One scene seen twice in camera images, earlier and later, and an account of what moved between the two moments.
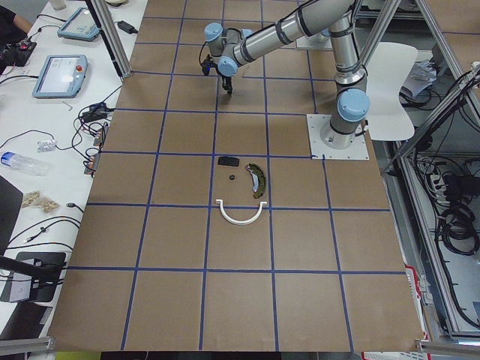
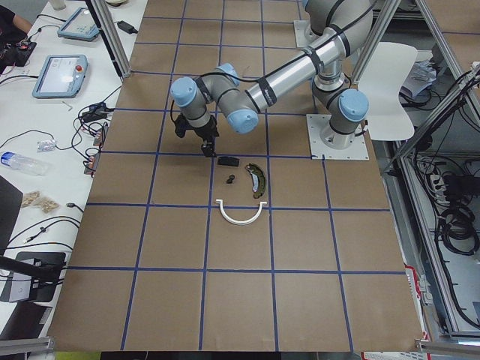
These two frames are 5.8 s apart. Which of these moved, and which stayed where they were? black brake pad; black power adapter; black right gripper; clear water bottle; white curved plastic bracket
Moved: black right gripper
Stayed: black brake pad; white curved plastic bracket; black power adapter; clear water bottle
